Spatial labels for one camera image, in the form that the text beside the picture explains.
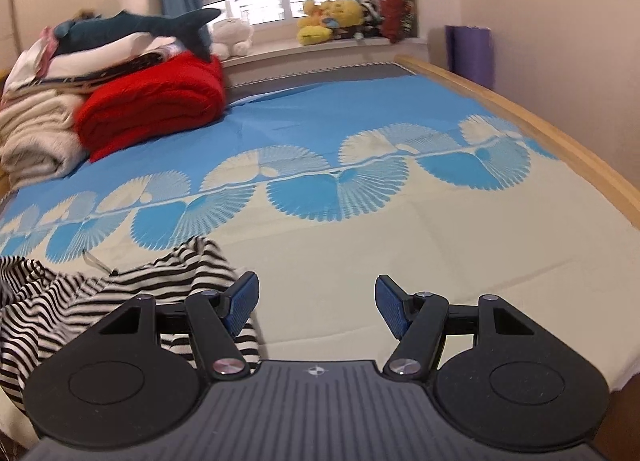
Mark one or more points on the blue cream printed bedsheet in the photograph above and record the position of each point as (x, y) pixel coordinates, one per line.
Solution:
(400, 221)

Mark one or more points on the black white striped garment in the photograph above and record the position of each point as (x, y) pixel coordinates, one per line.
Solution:
(75, 306)

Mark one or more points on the pile of white folded cloths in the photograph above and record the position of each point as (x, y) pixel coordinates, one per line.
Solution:
(100, 58)

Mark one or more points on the red folded blanket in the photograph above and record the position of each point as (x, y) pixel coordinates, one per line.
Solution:
(150, 101)

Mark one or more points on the red pillow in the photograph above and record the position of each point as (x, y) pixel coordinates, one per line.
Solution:
(396, 6)

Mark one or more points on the cream folded blanket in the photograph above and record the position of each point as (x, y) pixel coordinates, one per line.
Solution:
(35, 131)

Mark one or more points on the black white plush toy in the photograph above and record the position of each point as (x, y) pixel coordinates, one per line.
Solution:
(371, 18)

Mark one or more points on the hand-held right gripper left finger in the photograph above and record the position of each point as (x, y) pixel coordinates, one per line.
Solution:
(241, 305)

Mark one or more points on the blue shark plush toy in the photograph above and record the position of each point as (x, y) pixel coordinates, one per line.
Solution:
(125, 25)

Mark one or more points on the wooden bed frame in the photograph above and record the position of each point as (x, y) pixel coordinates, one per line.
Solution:
(550, 131)

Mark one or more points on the yellow plush toy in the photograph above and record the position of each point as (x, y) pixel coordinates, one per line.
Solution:
(315, 26)
(346, 13)

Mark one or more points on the purple box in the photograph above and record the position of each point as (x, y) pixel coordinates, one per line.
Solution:
(470, 53)

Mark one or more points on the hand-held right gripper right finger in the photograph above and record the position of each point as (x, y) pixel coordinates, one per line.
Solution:
(392, 308)

